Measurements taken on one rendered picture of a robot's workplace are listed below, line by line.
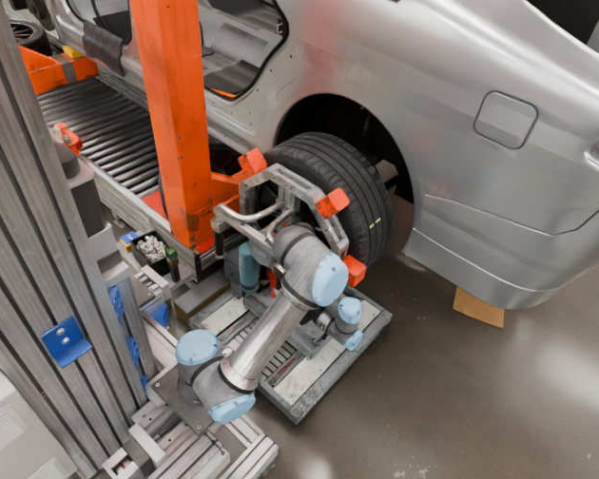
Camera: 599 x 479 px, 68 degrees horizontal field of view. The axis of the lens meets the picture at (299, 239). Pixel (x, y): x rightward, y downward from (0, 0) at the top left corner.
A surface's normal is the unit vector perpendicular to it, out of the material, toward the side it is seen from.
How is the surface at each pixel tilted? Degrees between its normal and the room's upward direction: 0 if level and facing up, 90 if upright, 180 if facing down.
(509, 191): 90
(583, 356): 0
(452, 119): 90
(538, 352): 0
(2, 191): 90
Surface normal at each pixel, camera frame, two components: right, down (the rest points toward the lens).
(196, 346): 0.00, -0.78
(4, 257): 0.76, 0.50
